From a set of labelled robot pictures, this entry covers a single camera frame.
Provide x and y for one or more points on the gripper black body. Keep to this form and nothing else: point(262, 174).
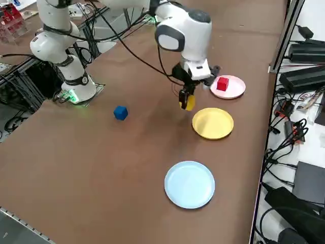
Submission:
point(184, 78)

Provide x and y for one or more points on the yellow cube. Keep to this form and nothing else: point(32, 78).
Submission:
point(192, 103)

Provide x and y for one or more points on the red cube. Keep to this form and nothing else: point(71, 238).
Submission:
point(223, 84)

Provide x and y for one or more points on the blue cube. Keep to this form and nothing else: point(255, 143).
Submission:
point(120, 113)

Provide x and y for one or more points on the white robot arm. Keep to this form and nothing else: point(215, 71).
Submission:
point(193, 38)

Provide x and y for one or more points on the yellow plate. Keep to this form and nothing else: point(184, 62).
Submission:
point(212, 123)

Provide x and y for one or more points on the white plate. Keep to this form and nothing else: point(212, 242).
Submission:
point(234, 89)

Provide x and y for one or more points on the light blue plate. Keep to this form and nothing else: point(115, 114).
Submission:
point(189, 185)

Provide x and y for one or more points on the orange and black device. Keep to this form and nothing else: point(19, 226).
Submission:
point(284, 108)
point(295, 132)

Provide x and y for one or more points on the large black power brick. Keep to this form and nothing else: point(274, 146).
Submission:
point(307, 53)
point(302, 78)

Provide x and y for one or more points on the small black power adapter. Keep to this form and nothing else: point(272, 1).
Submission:
point(305, 31)

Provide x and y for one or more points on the white power strip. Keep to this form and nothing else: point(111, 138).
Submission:
point(75, 12)

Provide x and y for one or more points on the grey flat box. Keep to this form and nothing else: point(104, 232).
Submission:
point(309, 181)

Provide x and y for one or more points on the black bag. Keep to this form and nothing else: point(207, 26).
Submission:
point(292, 211)

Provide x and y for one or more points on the clear box with red parts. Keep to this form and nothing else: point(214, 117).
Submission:
point(11, 25)

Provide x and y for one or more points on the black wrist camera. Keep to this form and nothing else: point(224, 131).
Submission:
point(214, 73)

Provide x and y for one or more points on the aluminium profile post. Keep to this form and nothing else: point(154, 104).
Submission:
point(285, 35)

